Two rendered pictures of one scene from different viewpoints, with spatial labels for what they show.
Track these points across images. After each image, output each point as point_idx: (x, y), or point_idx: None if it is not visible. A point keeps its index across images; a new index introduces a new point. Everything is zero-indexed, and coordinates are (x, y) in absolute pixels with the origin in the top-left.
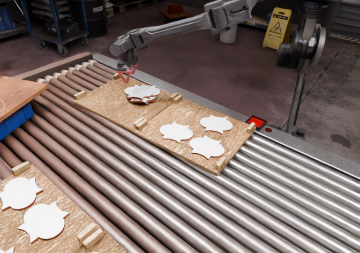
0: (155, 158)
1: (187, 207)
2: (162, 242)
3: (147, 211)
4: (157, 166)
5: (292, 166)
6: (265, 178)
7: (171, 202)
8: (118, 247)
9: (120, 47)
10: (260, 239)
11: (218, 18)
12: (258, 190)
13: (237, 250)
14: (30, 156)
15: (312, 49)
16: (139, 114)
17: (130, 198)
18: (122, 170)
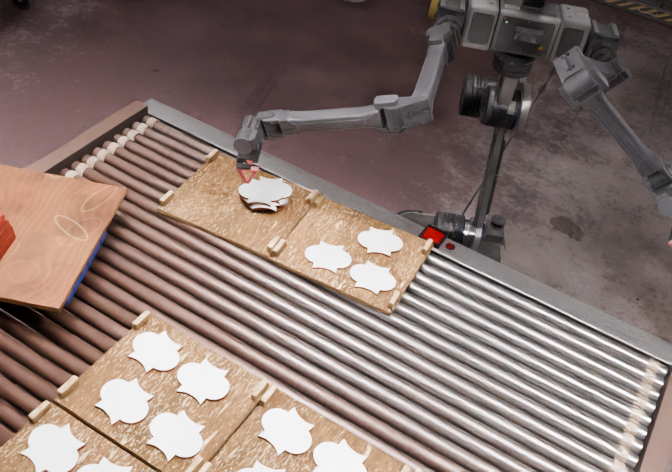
0: (307, 297)
1: None
2: None
3: None
4: (313, 308)
5: (480, 298)
6: (448, 316)
7: (341, 351)
8: (297, 402)
9: (251, 143)
10: (444, 385)
11: (392, 119)
12: (440, 331)
13: (421, 397)
14: (137, 302)
15: (512, 118)
16: (267, 229)
17: None
18: (269, 315)
